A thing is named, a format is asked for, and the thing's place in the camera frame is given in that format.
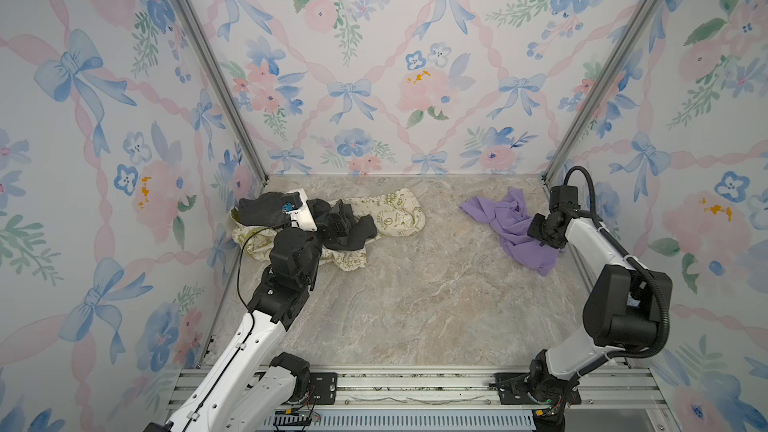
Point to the purple cloth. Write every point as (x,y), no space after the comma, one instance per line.
(510,220)

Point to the cream cloth with green print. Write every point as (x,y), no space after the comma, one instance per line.
(396,214)

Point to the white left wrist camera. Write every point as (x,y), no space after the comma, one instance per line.
(295,207)

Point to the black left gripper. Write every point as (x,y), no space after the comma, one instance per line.
(335,222)

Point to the aluminium corner post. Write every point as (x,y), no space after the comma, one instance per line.
(212,71)
(639,20)

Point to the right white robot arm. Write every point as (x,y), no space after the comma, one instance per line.
(626,314)

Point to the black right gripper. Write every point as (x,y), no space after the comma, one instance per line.
(533,230)

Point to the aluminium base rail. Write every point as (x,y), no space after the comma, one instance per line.
(383,398)

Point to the black cloth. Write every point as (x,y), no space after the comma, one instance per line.
(265,211)

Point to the right aluminium corner post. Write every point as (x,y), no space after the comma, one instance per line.
(639,20)

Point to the left aluminium corner post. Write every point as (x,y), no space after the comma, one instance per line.
(212,71)

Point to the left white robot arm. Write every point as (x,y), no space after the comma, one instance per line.
(252,336)

